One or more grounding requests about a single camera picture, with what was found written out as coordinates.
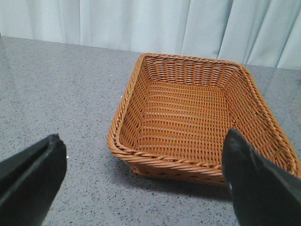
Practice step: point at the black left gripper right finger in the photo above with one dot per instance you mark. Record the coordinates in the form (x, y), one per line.
(263, 194)

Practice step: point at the white curtain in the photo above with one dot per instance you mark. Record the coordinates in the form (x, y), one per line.
(255, 32)

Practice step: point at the brown wicker basket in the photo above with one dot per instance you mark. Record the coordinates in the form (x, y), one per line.
(176, 111)

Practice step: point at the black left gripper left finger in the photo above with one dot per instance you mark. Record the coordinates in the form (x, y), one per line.
(30, 180)

